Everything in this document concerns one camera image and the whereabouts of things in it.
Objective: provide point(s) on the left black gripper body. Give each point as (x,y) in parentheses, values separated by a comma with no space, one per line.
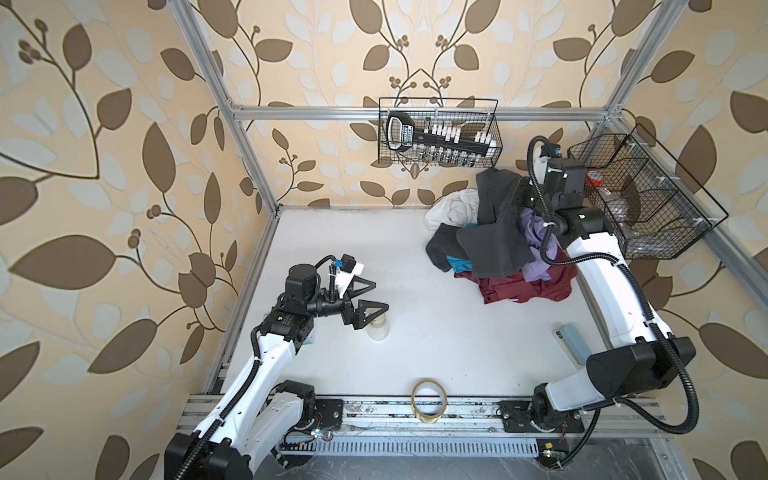
(329,306)

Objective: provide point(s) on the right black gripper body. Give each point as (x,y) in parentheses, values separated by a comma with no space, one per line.
(528,194)

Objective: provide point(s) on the yellow tape roll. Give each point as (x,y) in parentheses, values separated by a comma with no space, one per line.
(429,401)

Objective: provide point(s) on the dark grey cloth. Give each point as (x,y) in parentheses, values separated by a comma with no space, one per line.
(494,245)

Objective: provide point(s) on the red capped clear bottle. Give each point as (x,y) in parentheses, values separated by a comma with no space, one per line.
(595,185)

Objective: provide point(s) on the black wire basket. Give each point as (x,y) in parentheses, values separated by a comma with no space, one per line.
(660,208)
(476,113)

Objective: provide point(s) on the teal cloth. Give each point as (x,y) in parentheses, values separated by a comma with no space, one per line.
(459,265)

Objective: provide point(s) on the small clear plastic bottle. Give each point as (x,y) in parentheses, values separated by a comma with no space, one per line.
(378,329)

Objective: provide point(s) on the right black wire basket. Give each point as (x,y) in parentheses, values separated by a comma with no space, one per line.
(660,208)

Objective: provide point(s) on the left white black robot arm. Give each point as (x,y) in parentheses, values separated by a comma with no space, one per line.
(254,417)

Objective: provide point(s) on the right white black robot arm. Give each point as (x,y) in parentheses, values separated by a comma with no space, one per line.
(644,354)

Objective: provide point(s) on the purple cloth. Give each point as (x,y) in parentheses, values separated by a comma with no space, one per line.
(533,228)

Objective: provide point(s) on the aluminium front rail base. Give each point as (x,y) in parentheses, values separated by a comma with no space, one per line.
(398,426)

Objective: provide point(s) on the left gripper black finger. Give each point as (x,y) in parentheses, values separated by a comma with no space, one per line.
(359,286)
(368,311)

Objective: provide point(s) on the white cloth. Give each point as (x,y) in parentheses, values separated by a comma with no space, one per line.
(457,209)

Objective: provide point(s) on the light blue flat case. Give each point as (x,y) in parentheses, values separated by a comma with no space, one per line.
(573,344)

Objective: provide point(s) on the black tool with white labels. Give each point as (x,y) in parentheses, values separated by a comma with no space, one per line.
(403,132)

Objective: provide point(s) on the back black wire basket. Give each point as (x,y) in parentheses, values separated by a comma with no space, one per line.
(476,113)

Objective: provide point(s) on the maroon cloth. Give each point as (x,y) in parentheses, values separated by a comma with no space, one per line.
(516,289)

